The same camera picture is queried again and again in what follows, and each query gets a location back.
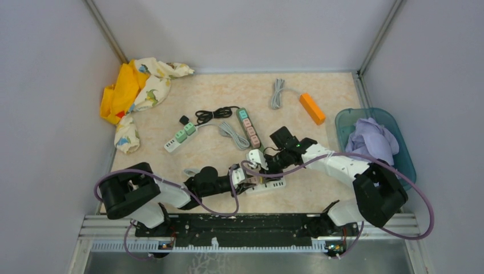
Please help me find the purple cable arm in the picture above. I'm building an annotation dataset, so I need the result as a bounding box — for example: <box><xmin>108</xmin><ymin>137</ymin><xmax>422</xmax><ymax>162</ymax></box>
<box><xmin>93</xmin><ymin>166</ymin><xmax>240</xmax><ymax>263</ymax></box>
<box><xmin>240</xmin><ymin>152</ymin><xmax>435</xmax><ymax>241</ymax></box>

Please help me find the black plug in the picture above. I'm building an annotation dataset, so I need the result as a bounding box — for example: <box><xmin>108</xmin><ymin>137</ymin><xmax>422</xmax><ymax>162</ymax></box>
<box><xmin>179</xmin><ymin>115</ymin><xmax>190</xmax><ymax>126</ymax></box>

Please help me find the grey coiled cable small strip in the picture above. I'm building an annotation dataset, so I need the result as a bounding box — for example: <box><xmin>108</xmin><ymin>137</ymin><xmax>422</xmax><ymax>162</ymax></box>
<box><xmin>196</xmin><ymin>122</ymin><xmax>251</xmax><ymax>151</ymax></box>

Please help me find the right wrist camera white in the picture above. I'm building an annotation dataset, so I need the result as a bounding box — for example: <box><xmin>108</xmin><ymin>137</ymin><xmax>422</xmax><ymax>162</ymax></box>
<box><xmin>246</xmin><ymin>149</ymin><xmax>268</xmax><ymax>170</ymax></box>

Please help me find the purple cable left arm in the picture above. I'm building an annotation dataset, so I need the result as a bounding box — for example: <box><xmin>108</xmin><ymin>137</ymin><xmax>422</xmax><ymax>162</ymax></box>
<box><xmin>93</xmin><ymin>166</ymin><xmax>240</xmax><ymax>263</ymax></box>

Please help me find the purple cloth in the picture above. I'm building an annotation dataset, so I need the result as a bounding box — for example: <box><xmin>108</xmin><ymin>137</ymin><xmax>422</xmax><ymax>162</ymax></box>
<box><xmin>345</xmin><ymin>118</ymin><xmax>400</xmax><ymax>166</ymax></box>

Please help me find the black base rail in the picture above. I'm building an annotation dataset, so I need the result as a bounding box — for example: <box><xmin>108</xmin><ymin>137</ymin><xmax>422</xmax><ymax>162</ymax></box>
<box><xmin>135</xmin><ymin>213</ymin><xmax>358</xmax><ymax>248</ymax></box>

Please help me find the white usb power strip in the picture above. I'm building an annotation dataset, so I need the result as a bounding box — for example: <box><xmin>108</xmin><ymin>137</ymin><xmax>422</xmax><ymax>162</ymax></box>
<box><xmin>245</xmin><ymin>178</ymin><xmax>287</xmax><ymax>195</ymax></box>

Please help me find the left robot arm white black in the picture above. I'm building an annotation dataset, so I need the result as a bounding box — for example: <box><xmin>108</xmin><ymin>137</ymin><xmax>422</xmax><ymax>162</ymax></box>
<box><xmin>94</xmin><ymin>162</ymin><xmax>257</xmax><ymax>236</ymax></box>

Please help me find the small white green-plug strip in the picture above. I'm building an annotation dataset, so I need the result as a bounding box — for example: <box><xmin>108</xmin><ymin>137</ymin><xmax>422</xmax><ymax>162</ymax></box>
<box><xmin>164</xmin><ymin>122</ymin><xmax>198</xmax><ymax>154</ymax></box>

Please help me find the teal plastic bin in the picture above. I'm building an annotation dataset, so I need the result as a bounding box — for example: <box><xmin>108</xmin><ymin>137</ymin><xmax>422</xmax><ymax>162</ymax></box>
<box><xmin>335</xmin><ymin>108</ymin><xmax>416</xmax><ymax>183</ymax></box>

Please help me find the yellow dinosaur cloth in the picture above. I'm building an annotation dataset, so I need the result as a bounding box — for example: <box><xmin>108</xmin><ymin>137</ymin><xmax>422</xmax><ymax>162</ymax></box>
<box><xmin>99</xmin><ymin>57</ymin><xmax>195</xmax><ymax>154</ymax></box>

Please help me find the green long power strip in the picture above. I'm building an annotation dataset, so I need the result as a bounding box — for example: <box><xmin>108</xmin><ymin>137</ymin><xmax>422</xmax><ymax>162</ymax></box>
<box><xmin>236</xmin><ymin>108</ymin><xmax>265</xmax><ymax>152</ymax></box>

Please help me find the orange power strip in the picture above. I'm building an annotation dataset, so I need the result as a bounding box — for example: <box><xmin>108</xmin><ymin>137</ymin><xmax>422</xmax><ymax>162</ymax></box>
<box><xmin>299</xmin><ymin>93</ymin><xmax>326</xmax><ymax>126</ymax></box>

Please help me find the grey cable of orange strip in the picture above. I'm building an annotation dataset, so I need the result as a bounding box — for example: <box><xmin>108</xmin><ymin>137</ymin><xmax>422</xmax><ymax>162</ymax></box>
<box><xmin>269</xmin><ymin>78</ymin><xmax>303</xmax><ymax>111</ymax></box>

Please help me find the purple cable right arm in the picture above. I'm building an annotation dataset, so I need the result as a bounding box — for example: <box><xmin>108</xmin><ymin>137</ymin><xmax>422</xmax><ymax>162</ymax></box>
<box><xmin>240</xmin><ymin>152</ymin><xmax>435</xmax><ymax>241</ymax></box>

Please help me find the black coiled cable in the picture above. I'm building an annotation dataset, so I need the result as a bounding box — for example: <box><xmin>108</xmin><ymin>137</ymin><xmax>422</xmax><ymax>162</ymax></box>
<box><xmin>195</xmin><ymin>106</ymin><xmax>240</xmax><ymax>126</ymax></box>

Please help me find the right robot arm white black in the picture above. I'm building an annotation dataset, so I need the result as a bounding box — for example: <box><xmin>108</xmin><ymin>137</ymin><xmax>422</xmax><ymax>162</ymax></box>
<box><xmin>261</xmin><ymin>126</ymin><xmax>408</xmax><ymax>235</ymax></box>

